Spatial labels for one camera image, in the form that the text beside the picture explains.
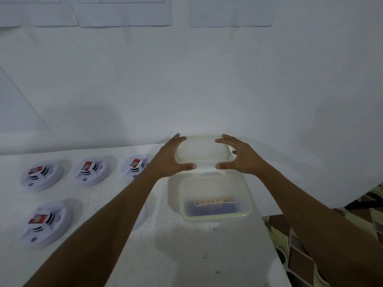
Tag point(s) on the person's left hand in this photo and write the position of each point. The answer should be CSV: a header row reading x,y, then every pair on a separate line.
x,y
167,164

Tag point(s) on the person's right hand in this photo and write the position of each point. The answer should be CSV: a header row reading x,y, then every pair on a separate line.
x,y
248,159

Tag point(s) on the white smoke detector red label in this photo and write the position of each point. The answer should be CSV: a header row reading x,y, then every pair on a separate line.
x,y
140,218
41,180
46,231
91,176
133,173

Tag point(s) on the row of blue yellow batteries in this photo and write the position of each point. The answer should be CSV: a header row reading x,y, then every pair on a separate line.
x,y
214,206

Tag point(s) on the person's right forearm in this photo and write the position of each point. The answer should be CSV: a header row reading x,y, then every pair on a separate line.
x,y
323,224

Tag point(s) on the person's left forearm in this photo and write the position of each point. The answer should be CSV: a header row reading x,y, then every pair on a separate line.
x,y
89,233

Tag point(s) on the green brown patterned floor mat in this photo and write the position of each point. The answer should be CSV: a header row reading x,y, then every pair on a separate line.
x,y
284,245

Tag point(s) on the black bar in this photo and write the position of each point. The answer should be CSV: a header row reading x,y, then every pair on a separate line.
x,y
365,205

